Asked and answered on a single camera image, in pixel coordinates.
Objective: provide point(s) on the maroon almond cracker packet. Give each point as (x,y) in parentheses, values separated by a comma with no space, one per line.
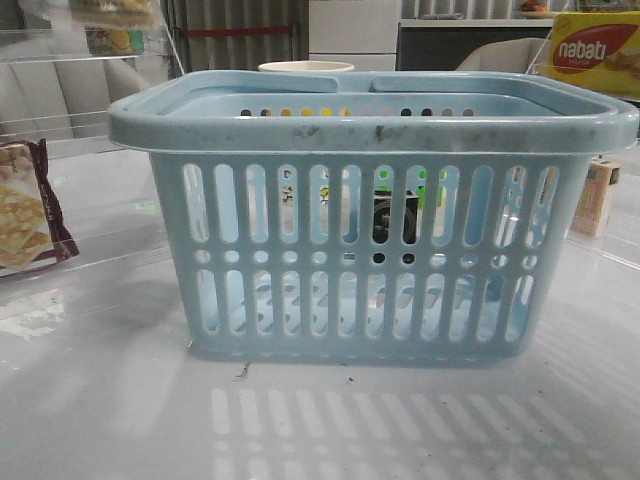
(33,233)

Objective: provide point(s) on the green yellow cartoon snack bag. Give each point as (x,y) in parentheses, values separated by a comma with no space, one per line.
(102,41)

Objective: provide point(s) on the white drawer cabinet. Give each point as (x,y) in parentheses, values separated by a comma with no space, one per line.
(361,33)

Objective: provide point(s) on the green white bottle behind basket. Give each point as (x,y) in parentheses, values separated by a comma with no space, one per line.
(416,184)

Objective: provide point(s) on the white paper cup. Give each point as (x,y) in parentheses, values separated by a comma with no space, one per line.
(306,66)

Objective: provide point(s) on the yellow nabati wafer box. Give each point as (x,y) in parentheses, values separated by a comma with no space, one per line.
(595,51)

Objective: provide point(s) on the beige small carton box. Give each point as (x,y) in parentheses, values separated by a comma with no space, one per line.
(593,208)

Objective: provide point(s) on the clear acrylic left shelf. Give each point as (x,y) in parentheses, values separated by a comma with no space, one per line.
(53,88)

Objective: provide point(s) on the light blue plastic basket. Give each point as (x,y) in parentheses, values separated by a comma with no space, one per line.
(266,184)

